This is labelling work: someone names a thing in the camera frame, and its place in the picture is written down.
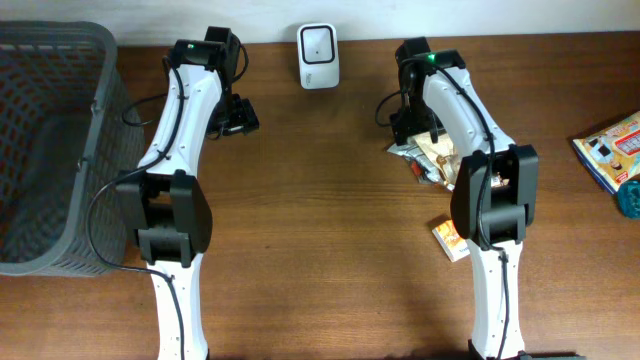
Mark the silver foil packet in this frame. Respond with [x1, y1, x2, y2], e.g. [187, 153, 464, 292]
[387, 144, 441, 184]

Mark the beige snack pouch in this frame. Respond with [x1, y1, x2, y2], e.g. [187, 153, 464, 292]
[410, 133, 462, 191]

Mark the small orange box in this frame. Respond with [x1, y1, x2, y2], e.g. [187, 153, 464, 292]
[432, 219, 469, 262]

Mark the yellow wet wipes pack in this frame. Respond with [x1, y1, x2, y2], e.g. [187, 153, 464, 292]
[572, 112, 639, 195]

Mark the blue mouthwash bottle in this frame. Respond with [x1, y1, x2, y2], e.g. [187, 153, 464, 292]
[616, 180, 640, 220]

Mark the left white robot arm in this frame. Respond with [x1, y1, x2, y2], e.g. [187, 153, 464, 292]
[115, 27, 260, 359]

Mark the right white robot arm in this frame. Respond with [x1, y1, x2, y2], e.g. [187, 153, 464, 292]
[389, 37, 539, 359]

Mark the white barcode scanner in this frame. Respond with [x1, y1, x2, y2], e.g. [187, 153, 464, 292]
[296, 23, 340, 90]

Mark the dark grey plastic basket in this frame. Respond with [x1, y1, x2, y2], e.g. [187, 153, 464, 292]
[1, 21, 145, 277]

